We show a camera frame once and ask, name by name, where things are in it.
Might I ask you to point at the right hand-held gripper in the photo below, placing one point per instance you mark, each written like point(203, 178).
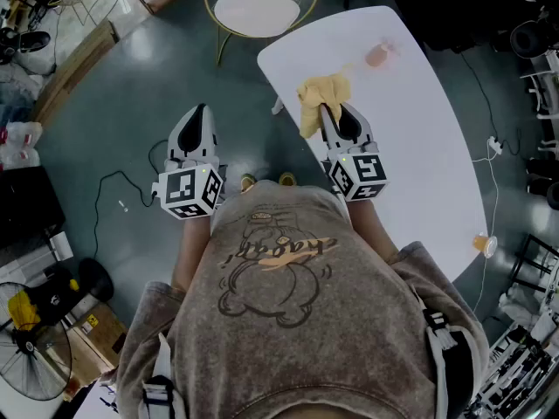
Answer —
point(362, 173)

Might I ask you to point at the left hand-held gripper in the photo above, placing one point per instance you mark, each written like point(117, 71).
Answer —
point(183, 190)

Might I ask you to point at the yellow wiping cloth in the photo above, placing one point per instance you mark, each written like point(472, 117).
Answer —
point(323, 90)

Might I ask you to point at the person's right forearm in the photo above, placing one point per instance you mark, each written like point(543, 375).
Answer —
point(371, 229)

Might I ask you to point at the person's left forearm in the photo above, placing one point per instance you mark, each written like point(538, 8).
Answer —
point(192, 251)

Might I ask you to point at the pink-orange bottle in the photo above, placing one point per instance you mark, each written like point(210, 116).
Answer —
point(376, 56)

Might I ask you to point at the wooden plank platform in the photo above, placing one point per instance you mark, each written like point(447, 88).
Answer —
point(74, 72)

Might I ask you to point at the white power strip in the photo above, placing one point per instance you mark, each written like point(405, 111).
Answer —
point(494, 145)

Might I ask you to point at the black round stool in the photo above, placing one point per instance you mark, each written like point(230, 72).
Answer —
point(97, 279)

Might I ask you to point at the shrink-wrapped water bottle pack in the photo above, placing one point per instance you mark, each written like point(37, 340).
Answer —
point(19, 142)

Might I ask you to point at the black computer case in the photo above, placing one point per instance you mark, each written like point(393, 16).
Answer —
point(26, 208)

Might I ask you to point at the clear cup with orange drink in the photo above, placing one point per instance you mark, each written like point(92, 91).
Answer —
point(484, 245)

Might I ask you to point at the person's brown printed shirt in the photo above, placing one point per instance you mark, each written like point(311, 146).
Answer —
point(284, 321)

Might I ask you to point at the brown cardboard box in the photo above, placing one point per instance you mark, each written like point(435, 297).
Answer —
point(98, 334)

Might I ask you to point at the yellow plastic bag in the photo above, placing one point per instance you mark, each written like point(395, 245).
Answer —
point(24, 310)

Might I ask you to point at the black floor fan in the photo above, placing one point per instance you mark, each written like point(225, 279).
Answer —
point(29, 346)

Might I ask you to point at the white oval table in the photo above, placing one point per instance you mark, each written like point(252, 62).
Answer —
point(519, 365)

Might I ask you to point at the wooden table leg frame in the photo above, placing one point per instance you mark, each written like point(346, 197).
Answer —
point(278, 106)

